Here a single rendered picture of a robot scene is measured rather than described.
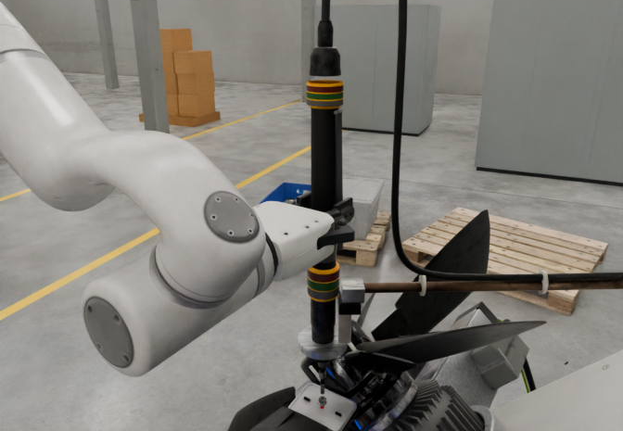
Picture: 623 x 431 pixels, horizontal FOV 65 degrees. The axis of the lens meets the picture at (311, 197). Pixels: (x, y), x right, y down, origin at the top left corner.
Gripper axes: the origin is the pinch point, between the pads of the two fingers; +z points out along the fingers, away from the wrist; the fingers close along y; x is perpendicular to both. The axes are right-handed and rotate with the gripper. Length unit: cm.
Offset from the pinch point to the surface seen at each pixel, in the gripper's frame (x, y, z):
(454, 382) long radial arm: -38.6, 12.6, 24.1
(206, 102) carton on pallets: -116, -606, 578
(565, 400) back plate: -30.0, 30.0, 18.9
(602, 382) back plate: -25.5, 33.8, 19.8
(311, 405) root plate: -32.0, -1.7, -0.5
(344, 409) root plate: -31.8, 2.8, 1.3
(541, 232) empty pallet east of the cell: -138, -14, 351
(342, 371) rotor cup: -28.4, 0.4, 4.8
